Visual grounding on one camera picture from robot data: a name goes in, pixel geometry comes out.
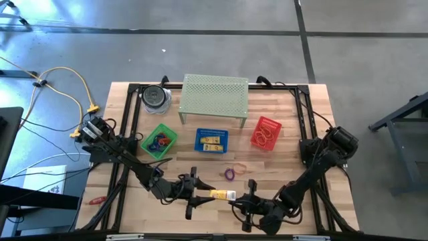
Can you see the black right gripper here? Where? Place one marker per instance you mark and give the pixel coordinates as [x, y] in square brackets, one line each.
[252, 187]

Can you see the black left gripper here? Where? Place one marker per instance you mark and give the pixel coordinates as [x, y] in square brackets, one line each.
[189, 211]

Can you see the yellow crayon box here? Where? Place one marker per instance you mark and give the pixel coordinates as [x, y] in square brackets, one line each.
[222, 194]
[213, 147]
[210, 140]

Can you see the blue plastic basket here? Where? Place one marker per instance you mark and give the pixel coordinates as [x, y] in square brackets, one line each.
[198, 134]

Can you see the red coil wristband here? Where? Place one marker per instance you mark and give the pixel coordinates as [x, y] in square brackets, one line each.
[166, 142]
[97, 201]

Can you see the blue coil wristband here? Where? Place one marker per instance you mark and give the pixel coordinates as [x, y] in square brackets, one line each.
[151, 147]

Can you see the green plastic basket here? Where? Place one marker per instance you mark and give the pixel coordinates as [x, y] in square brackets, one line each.
[147, 140]

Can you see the red plastic basket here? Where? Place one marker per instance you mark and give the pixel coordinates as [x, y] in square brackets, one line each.
[277, 125]

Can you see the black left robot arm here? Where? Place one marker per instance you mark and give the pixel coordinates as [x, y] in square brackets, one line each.
[113, 150]

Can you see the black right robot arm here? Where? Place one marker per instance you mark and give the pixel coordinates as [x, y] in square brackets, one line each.
[311, 174]

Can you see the green perforated metal shelf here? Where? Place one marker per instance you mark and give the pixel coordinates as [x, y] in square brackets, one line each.
[214, 95]

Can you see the white cylindrical container black rim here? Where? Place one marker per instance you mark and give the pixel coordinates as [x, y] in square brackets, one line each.
[154, 95]

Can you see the grey metal stand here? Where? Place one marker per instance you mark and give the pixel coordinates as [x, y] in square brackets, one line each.
[399, 150]

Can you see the black metal beam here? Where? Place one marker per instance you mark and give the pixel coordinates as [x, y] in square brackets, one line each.
[33, 197]

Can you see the black stand foot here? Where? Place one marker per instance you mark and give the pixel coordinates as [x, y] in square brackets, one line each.
[20, 73]

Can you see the grey metal stand leg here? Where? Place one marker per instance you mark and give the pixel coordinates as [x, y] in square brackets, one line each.
[23, 21]

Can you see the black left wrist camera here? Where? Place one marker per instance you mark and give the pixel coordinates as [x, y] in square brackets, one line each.
[184, 190]

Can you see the silver aluminium bracket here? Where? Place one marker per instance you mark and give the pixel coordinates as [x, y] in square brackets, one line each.
[311, 238]
[125, 237]

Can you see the black aluminium frame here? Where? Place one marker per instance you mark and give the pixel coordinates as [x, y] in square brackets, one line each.
[133, 88]

